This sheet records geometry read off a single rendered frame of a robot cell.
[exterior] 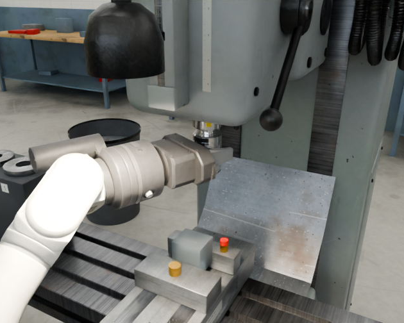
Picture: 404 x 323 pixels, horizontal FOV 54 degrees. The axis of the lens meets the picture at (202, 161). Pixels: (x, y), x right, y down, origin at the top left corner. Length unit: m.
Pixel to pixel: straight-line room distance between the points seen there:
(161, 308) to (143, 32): 0.50
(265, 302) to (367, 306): 1.47
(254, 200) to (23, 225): 0.68
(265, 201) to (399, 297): 1.49
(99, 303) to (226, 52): 0.57
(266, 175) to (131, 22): 0.74
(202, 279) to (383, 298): 1.74
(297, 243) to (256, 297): 0.21
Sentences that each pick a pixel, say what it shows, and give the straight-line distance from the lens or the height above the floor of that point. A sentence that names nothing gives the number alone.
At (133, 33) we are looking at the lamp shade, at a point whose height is 1.45.
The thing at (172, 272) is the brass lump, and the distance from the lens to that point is 0.72.
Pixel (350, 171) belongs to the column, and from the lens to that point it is 0.99.
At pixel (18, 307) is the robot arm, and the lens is 0.50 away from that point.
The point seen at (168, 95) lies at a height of 1.36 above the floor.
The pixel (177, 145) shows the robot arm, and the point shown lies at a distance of 0.61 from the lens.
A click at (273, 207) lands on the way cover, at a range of 1.02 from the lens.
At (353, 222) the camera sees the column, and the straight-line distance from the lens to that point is 1.05.
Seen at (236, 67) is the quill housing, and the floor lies 1.39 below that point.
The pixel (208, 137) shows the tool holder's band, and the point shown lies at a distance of 0.62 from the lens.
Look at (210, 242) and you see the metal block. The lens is 0.75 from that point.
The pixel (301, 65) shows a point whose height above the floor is 1.37.
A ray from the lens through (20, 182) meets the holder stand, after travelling 0.95.
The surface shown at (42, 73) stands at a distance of 6.81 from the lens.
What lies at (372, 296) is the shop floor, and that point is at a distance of 2.36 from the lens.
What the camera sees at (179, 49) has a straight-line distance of 0.50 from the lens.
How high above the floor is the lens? 1.48
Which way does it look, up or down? 24 degrees down
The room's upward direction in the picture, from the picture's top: straight up
